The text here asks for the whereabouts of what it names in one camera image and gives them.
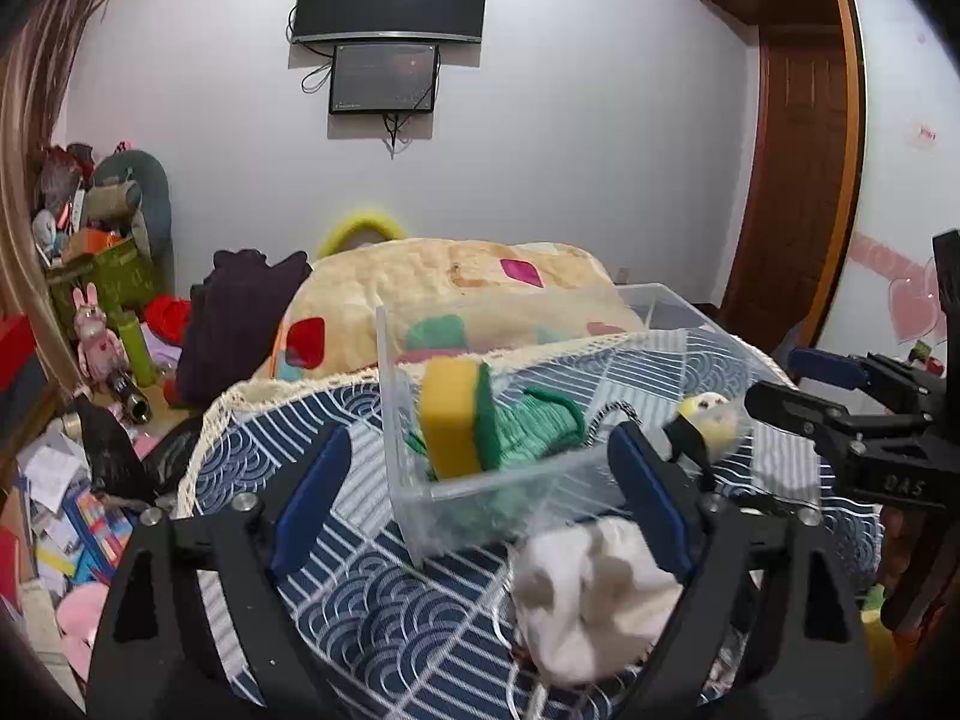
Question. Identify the clear plastic storage box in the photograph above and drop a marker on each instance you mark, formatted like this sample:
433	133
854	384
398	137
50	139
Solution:
555	480

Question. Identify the small black wall monitor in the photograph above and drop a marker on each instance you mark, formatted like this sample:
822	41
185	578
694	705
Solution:
384	78

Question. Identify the brown wooden door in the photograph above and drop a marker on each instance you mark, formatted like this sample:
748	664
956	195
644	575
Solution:
795	180

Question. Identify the red cloth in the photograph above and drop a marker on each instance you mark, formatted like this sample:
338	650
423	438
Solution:
169	315

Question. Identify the white cloth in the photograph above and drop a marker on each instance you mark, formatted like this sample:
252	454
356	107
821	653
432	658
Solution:
592	600

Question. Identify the small penguin plush toy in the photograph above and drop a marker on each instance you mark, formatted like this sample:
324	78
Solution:
705	424

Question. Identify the green cardboard box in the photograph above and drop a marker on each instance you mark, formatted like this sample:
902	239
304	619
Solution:
112	274

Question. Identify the green knitted cloth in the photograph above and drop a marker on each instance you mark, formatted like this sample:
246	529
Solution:
536	427

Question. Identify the yellow and green sponge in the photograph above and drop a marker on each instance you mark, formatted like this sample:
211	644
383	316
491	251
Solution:
450	420

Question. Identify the black plastic bag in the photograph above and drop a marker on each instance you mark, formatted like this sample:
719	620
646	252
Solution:
116	450

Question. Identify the yellow fuzzy pillow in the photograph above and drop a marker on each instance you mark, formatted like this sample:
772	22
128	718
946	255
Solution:
364	229

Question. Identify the white sliding wardrobe door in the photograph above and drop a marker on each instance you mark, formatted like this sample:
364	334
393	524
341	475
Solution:
900	165

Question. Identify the green bottle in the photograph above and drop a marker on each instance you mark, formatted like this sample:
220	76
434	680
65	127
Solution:
136	349

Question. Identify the grey plush cushion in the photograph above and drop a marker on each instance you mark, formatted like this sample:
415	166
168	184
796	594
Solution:
139	187

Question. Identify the beige patterned quilt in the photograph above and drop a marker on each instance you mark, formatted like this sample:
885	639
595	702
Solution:
450	285

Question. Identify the dark purple garment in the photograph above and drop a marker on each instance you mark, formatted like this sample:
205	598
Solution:
236	322

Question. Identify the brown curtain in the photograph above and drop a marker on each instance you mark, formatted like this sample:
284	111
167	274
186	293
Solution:
37	127

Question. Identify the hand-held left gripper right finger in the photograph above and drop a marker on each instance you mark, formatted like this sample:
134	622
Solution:
651	495

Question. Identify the pile of papers and books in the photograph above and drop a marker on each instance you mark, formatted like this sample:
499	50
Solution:
52	532

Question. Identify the pink rabbit doll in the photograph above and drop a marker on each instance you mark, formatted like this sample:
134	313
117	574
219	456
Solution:
96	341

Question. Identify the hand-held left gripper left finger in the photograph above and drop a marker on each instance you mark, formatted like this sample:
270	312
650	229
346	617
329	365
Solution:
311	491

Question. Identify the blue wave pattern blanket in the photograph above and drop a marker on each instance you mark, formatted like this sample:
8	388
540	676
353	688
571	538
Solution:
420	615

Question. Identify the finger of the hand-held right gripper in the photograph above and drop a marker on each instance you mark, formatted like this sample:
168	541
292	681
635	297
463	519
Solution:
825	367
787	406

